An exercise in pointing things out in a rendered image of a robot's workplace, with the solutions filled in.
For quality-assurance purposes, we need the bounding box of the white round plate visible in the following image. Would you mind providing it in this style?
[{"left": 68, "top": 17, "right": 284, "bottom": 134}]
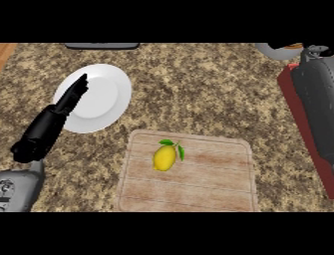
[{"left": 52, "top": 63, "right": 135, "bottom": 134}]

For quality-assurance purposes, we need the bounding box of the pale wooden cutting board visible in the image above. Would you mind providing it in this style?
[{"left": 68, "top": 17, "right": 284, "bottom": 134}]
[{"left": 116, "top": 128, "right": 261, "bottom": 213}]

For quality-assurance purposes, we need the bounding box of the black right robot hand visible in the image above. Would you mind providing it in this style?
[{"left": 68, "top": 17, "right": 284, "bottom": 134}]
[{"left": 300, "top": 42, "right": 334, "bottom": 57}]

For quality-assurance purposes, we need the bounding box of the dark grey flat appliance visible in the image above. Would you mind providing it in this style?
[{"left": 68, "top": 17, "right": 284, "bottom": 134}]
[{"left": 64, "top": 42, "right": 142, "bottom": 51}]

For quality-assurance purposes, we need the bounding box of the dark red box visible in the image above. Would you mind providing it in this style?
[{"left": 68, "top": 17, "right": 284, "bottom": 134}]
[{"left": 275, "top": 63, "right": 334, "bottom": 203}]

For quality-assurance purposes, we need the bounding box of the yellow lemon with green leaves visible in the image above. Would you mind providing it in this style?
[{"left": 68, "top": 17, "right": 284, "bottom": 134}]
[{"left": 153, "top": 138, "right": 187, "bottom": 172}]

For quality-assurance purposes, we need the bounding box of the white round bowl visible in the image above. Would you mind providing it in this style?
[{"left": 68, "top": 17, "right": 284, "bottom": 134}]
[{"left": 253, "top": 42, "right": 305, "bottom": 62}]

